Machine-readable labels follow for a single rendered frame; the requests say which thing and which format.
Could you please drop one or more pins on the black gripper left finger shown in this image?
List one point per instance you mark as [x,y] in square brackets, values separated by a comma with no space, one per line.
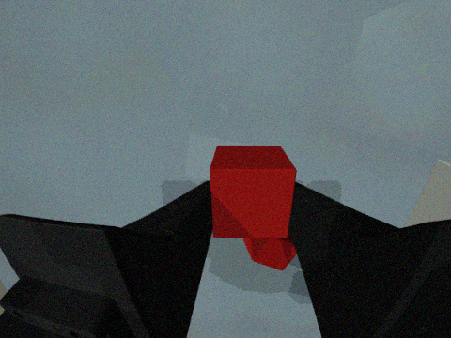
[151,267]

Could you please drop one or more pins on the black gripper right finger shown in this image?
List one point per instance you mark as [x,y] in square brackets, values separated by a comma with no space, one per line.
[361,273]

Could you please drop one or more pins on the red cube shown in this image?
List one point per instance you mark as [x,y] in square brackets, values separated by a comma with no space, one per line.
[248,244]
[251,192]
[273,252]

